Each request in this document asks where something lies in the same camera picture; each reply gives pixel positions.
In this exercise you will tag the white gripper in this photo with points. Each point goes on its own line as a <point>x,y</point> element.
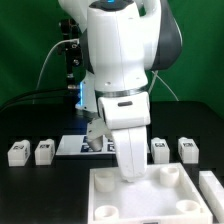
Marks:
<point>127,118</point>

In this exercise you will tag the white square table top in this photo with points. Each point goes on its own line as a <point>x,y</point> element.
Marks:
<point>165,195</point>

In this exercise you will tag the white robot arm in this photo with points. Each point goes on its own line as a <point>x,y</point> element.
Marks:
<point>121,41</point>

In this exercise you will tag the white plate with AprilTags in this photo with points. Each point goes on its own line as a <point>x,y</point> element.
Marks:
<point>74,145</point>

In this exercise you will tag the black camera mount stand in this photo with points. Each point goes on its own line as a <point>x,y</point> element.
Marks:
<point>71,49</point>

